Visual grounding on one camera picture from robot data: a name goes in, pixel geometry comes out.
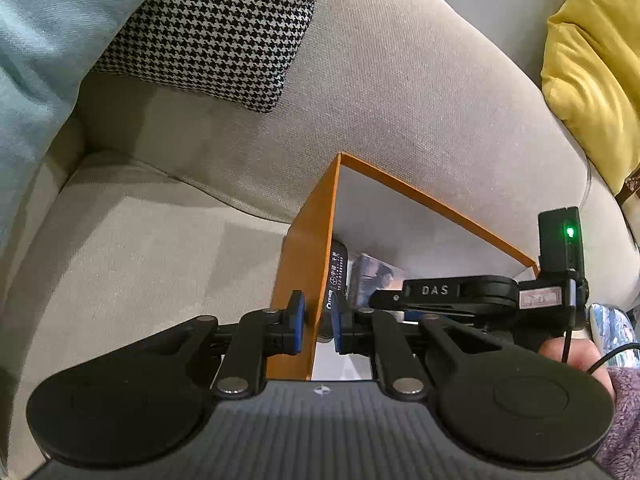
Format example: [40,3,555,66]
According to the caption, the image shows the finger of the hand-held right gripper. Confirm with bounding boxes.
[367,287,406,313]

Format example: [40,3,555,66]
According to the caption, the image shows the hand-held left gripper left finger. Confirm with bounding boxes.
[162,290,307,396]

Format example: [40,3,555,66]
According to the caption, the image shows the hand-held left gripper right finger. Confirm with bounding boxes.
[331,295,502,397]

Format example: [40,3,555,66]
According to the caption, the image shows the black case with white print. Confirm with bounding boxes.
[320,239,351,343]

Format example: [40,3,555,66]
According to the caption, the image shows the orange cardboard box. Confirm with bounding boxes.
[267,152,541,381]

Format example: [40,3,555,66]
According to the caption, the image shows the person's right forearm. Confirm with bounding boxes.
[594,366,640,480]

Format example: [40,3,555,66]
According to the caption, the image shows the person's right hand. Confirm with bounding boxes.
[542,334,617,398]

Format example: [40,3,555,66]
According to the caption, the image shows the photo printed card box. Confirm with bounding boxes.
[352,254,405,307]

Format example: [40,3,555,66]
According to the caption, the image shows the clear acrylic block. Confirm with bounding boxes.
[589,303,637,362]

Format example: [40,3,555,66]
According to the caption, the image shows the brown patterned cloth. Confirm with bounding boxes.
[617,169,640,207]

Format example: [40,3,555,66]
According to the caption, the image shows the yellow pillow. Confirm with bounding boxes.
[541,0,640,199]

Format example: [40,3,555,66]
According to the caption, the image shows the beige fabric sofa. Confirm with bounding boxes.
[0,0,640,480]

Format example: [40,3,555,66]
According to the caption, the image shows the black white houndstooth pillow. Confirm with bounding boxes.
[92,0,336,114]

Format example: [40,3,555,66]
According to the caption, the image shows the light blue pillow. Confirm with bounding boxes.
[0,0,182,261]

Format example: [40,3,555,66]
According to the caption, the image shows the black cable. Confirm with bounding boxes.
[561,270,640,376]

